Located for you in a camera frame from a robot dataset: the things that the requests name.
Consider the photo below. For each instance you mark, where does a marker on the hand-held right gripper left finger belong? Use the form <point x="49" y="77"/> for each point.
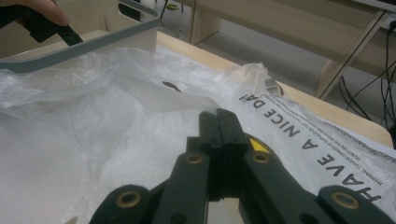
<point x="193" y="180"/>

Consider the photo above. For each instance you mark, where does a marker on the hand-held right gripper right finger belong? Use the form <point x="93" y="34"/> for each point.
<point x="267" y="183"/>

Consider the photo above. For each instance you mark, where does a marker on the beige bin with grey rim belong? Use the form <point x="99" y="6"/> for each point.
<point x="93" y="43"/>

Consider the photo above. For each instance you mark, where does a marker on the clear plastic bag yellow smiley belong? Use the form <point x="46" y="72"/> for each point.
<point x="93" y="124"/>

